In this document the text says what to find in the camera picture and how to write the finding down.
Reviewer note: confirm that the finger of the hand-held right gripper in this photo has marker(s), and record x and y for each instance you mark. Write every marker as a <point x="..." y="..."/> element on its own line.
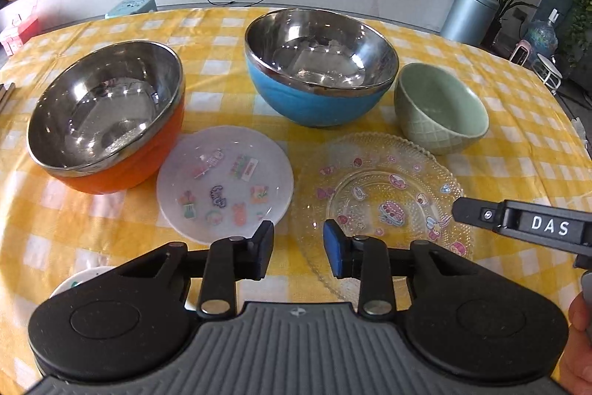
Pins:
<point x="476" y="213"/>

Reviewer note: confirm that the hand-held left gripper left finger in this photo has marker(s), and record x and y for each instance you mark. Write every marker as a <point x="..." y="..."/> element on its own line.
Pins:
<point x="261" y="248"/>

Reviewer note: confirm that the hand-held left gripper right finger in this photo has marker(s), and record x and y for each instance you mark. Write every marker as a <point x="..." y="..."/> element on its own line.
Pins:
<point x="333" y="250"/>

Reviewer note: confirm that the clear glass plate with stickers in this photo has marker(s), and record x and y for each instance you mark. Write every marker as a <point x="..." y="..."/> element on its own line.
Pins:
<point x="370" y="173"/>

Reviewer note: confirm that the white plate with stickers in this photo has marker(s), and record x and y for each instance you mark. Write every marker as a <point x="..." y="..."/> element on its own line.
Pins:
<point x="185" y="186"/>

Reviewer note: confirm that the green ceramic bowl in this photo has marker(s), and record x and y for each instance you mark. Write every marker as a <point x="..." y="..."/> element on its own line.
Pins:
<point x="416" y="123"/>

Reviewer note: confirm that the orange steel bowl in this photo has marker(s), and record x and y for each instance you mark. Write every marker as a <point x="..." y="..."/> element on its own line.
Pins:
<point x="138" y="174"/>

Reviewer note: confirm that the blue steel bowl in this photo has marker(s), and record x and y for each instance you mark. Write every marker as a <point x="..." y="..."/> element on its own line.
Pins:
<point x="286" y="99"/>

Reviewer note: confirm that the person's right hand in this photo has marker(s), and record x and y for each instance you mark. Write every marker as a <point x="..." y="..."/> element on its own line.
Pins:
<point x="583" y="325"/>

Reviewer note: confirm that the yellow checked tablecloth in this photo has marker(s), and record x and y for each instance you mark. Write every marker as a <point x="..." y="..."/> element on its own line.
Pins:
<point x="217" y="99"/>

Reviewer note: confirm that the white round stool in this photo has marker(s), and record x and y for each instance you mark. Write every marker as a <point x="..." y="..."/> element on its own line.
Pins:
<point x="548" y="69"/>

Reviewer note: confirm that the pink small heater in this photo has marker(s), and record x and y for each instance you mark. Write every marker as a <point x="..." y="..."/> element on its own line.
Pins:
<point x="520" y="51"/>

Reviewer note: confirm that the small white plate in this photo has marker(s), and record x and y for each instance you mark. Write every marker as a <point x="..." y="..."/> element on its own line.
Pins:
<point x="88" y="277"/>

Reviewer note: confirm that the large water bottle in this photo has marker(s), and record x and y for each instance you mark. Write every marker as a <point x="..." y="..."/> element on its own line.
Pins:
<point x="540" y="39"/>

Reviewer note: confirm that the grey-blue trash can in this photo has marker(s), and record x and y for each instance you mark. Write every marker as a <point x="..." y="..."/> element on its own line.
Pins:
<point x="474" y="15"/>

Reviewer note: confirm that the leafy green climbing plant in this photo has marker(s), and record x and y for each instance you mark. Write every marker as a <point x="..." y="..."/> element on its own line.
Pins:
<point x="580" y="15"/>

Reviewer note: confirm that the green plastic stool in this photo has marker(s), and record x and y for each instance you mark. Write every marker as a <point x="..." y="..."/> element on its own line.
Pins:
<point x="132" y="6"/>

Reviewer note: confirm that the black tray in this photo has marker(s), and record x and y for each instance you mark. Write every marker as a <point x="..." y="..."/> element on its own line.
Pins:
<point x="5" y="94"/>

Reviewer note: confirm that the pink box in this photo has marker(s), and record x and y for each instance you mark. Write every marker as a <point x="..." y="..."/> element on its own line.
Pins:
<point x="18" y="35"/>

